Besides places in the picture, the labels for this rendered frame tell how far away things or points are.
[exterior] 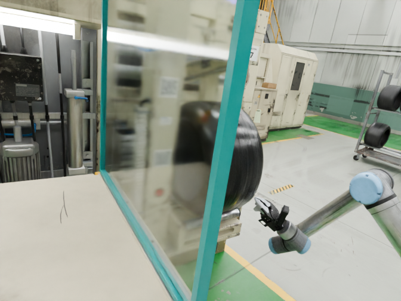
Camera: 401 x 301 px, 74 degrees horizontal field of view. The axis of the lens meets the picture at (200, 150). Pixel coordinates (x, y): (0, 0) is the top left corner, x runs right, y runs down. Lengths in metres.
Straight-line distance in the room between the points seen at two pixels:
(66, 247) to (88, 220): 0.09
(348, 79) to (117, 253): 12.68
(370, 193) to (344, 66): 12.02
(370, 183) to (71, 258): 1.02
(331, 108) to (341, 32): 3.14
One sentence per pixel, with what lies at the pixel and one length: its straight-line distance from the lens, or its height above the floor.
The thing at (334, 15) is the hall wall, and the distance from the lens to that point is 13.74.
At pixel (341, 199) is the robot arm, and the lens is 1.44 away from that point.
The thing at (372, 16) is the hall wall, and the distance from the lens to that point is 13.15.
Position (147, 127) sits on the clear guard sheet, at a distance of 0.48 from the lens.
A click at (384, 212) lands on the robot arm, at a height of 1.18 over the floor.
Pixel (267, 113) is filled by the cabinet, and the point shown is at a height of 0.69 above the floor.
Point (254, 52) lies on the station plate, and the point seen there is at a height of 1.70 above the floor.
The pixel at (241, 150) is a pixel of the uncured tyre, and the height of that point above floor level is 1.30.
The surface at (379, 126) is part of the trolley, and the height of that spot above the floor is 0.83.
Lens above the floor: 1.62
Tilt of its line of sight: 18 degrees down
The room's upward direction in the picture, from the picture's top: 8 degrees clockwise
